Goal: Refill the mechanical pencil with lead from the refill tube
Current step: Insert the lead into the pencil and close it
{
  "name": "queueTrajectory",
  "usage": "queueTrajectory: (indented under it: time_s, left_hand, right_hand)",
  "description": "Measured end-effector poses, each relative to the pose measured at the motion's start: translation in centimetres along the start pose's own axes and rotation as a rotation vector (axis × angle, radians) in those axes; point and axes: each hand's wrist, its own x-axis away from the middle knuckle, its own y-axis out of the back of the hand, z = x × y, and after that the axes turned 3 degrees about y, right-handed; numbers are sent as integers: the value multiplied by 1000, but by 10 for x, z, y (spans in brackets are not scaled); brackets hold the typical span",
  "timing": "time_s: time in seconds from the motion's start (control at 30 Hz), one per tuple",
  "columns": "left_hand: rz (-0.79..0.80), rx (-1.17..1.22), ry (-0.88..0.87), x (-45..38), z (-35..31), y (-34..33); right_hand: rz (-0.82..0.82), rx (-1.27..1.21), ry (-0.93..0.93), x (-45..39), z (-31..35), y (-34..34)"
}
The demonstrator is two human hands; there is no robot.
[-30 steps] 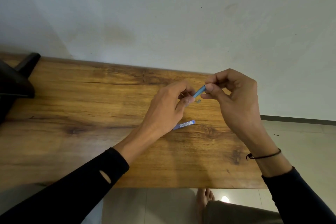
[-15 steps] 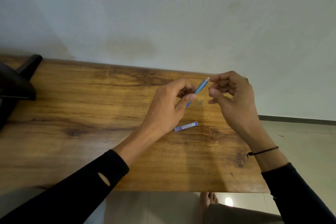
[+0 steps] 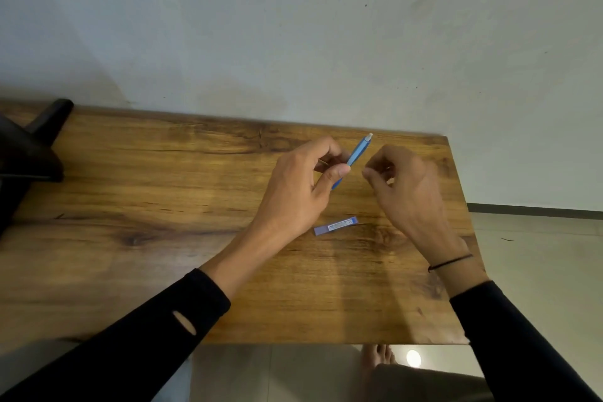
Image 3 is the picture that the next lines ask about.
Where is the person's right hand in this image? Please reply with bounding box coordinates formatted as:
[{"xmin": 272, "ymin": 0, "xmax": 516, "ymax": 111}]
[{"xmin": 361, "ymin": 143, "xmax": 475, "ymax": 271}]

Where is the person's left hand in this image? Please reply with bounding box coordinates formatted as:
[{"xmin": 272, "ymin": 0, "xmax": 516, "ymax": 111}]
[{"xmin": 249, "ymin": 134, "xmax": 352, "ymax": 253}]

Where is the clear purple lead case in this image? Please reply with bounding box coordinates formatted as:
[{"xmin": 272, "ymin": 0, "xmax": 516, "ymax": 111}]
[{"xmin": 313, "ymin": 215, "xmax": 359, "ymax": 237}]

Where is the blue mechanical pencil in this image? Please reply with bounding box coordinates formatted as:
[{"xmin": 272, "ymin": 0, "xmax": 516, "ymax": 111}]
[{"xmin": 330, "ymin": 132, "xmax": 374, "ymax": 192}]

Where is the person's left forearm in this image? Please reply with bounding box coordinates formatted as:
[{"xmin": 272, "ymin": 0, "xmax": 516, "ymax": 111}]
[{"xmin": 0, "ymin": 234, "xmax": 270, "ymax": 402}]

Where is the person's right forearm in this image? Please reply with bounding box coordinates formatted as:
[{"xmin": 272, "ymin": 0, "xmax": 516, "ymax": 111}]
[{"xmin": 430, "ymin": 256, "xmax": 602, "ymax": 402}]

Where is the person's right foot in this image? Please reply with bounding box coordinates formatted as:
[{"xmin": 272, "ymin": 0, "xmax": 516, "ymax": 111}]
[{"xmin": 359, "ymin": 344, "xmax": 398, "ymax": 389}]

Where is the person's right leg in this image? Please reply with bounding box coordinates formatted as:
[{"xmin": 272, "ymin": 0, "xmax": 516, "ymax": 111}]
[{"xmin": 366, "ymin": 362, "xmax": 494, "ymax": 402}]

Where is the person's leg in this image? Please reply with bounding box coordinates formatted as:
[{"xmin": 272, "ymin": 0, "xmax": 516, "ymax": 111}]
[
  {"xmin": 366, "ymin": 362, "xmax": 494, "ymax": 402},
  {"xmin": 150, "ymin": 353, "xmax": 195, "ymax": 402}
]

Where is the person's left leg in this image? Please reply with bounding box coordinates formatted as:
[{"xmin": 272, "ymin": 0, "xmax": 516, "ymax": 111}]
[{"xmin": 150, "ymin": 353, "xmax": 195, "ymax": 402}]

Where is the black monitor stand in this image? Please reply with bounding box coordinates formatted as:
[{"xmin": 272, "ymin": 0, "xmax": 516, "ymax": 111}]
[{"xmin": 0, "ymin": 97, "xmax": 75, "ymax": 239}]

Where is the black string bracelet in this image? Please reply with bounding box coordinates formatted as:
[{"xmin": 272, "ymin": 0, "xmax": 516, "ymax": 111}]
[{"xmin": 427, "ymin": 253, "xmax": 475, "ymax": 274}]

